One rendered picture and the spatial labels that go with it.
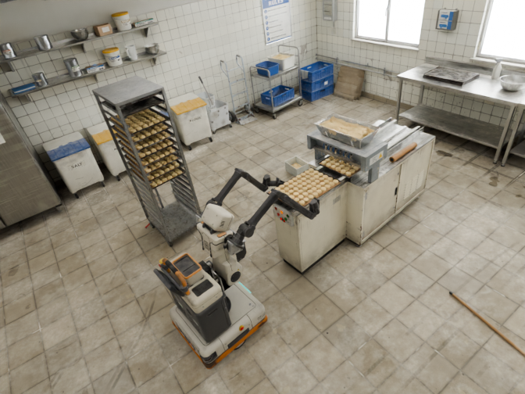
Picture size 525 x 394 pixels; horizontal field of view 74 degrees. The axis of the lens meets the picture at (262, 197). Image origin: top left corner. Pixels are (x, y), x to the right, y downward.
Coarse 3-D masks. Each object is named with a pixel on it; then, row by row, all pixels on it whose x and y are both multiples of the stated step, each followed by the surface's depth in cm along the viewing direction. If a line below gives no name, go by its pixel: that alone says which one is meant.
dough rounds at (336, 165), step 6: (324, 162) 353; (330, 162) 352; (336, 162) 354; (342, 162) 349; (330, 168) 346; (336, 168) 342; (342, 168) 343; (348, 168) 339; (354, 168) 338; (360, 168) 340; (348, 174) 332
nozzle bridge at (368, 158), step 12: (312, 132) 352; (312, 144) 355; (324, 144) 349; (336, 144) 328; (372, 144) 320; (384, 144) 317; (336, 156) 337; (360, 156) 308; (372, 156) 310; (384, 156) 324; (372, 168) 318; (372, 180) 327
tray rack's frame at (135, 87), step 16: (128, 80) 357; (144, 80) 350; (96, 96) 348; (112, 96) 321; (128, 96) 315; (144, 96) 317; (144, 208) 435; (176, 208) 452; (176, 224) 425; (192, 224) 421
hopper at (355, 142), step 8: (320, 120) 342; (328, 120) 348; (344, 120) 342; (352, 120) 335; (320, 128) 337; (328, 128) 325; (368, 128) 323; (376, 128) 317; (328, 136) 339; (336, 136) 328; (344, 136) 317; (368, 136) 309; (352, 144) 318; (360, 144) 309
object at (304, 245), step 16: (336, 176) 345; (336, 192) 331; (288, 208) 315; (320, 208) 324; (336, 208) 343; (304, 224) 317; (320, 224) 336; (336, 224) 356; (288, 240) 339; (304, 240) 328; (320, 240) 348; (336, 240) 370; (288, 256) 356; (304, 256) 340; (320, 256) 362; (304, 272) 359
